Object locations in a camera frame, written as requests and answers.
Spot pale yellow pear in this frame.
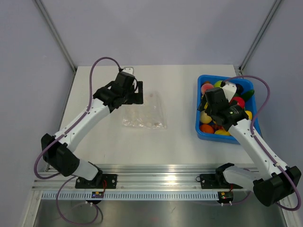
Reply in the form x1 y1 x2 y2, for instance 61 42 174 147
200 111 212 124

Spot clear zip top bag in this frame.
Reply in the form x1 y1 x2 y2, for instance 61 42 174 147
122 91 168 129

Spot red apple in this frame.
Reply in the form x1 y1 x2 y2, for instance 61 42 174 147
230 96 245 109

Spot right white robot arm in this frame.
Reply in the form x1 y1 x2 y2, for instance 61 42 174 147
200 87 302 211

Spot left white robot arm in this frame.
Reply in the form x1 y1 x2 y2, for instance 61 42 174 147
41 67 143 188

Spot pink peach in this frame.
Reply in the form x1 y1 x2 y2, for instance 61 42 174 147
201 81 214 95

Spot green apple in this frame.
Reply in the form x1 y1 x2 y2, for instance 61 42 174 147
214 80 225 88

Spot red grape bunch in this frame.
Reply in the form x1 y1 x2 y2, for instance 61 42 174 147
211 124 223 131

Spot dark purple mangosteen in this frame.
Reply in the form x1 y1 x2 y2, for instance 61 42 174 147
235 84 244 95

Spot orange persimmon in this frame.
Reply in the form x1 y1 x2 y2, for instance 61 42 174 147
199 124 214 134

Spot green cucumber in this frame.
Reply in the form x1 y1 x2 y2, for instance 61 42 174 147
241 89 255 102

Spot yellow banana bunch front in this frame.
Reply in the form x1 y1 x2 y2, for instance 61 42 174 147
214 129 231 136

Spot blue plastic bin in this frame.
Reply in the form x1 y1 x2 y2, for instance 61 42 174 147
195 75 257 144

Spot yellow lemon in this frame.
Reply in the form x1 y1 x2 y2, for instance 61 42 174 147
245 110 253 121

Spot right small circuit board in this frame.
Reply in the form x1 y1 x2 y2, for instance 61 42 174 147
218 191 234 203

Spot small circuit board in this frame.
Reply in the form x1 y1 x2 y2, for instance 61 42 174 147
218 191 234 203
91 192 104 199

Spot left small circuit board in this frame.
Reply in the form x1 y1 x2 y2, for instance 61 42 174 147
91 192 104 199

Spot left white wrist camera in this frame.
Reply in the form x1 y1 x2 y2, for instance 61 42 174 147
122 67 134 75

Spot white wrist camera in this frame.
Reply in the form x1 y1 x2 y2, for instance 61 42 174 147
221 81 237 101
122 67 134 75

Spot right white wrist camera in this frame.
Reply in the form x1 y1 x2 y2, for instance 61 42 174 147
221 81 237 101

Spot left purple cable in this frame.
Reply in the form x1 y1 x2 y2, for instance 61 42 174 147
33 56 124 224

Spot aluminium rail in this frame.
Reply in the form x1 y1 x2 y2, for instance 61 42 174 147
32 165 289 192

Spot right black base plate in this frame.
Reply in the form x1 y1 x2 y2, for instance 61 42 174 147
196 174 242 190

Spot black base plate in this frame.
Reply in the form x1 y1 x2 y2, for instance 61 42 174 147
75 174 117 189
196 174 242 190

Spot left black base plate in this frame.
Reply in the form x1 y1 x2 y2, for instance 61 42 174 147
75 174 117 189

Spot left aluminium frame post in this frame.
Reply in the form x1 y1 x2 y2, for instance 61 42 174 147
32 0 77 75

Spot aluminium frame post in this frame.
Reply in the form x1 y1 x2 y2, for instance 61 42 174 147
32 0 77 75
238 0 284 75

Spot right aluminium frame post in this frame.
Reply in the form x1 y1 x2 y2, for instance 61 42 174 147
238 0 284 75

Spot white slotted cable duct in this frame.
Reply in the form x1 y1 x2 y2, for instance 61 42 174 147
41 191 219 201

